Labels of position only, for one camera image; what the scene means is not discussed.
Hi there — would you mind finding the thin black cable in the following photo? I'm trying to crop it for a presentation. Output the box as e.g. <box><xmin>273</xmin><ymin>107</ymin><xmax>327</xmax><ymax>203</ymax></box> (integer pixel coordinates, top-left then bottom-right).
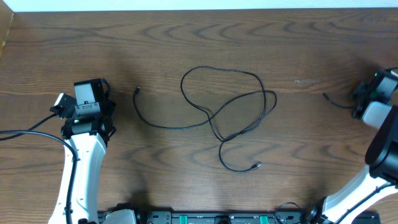
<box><xmin>132</xmin><ymin>65</ymin><xmax>277</xmax><ymax>174</ymax></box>

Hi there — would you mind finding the thick black cable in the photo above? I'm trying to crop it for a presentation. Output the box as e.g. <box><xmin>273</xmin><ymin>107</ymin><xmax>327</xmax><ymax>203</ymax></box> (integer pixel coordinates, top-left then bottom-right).
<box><xmin>322</xmin><ymin>92</ymin><xmax>357</xmax><ymax>110</ymax></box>

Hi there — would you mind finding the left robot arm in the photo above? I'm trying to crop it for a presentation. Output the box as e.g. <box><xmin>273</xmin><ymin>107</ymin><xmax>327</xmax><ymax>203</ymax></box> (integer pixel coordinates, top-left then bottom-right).
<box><xmin>49</xmin><ymin>79</ymin><xmax>116</xmax><ymax>223</ymax></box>

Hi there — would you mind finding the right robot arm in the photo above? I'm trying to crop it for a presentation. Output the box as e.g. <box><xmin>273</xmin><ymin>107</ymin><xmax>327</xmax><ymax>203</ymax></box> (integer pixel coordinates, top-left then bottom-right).
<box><xmin>304</xmin><ymin>67</ymin><xmax>397</xmax><ymax>223</ymax></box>

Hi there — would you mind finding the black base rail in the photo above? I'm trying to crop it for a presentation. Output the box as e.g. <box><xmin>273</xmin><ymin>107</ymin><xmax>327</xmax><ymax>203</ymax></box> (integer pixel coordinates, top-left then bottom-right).
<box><xmin>98</xmin><ymin>203</ymin><xmax>382</xmax><ymax>224</ymax></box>

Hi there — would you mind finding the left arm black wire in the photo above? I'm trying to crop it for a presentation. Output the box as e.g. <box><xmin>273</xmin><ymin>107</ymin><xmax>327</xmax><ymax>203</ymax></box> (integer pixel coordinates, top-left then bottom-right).
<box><xmin>0</xmin><ymin>112</ymin><xmax>81</xmax><ymax>224</ymax></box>

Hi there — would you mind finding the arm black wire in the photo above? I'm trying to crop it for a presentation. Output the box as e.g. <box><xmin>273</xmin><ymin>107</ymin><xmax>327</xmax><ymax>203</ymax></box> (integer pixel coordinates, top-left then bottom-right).
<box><xmin>0</xmin><ymin>112</ymin><xmax>81</xmax><ymax>224</ymax></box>
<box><xmin>273</xmin><ymin>183</ymin><xmax>392</xmax><ymax>224</ymax></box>

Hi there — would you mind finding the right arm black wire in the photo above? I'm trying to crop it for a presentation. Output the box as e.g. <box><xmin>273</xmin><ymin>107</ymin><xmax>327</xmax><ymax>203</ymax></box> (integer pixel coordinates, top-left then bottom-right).
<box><xmin>273</xmin><ymin>183</ymin><xmax>392</xmax><ymax>224</ymax></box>

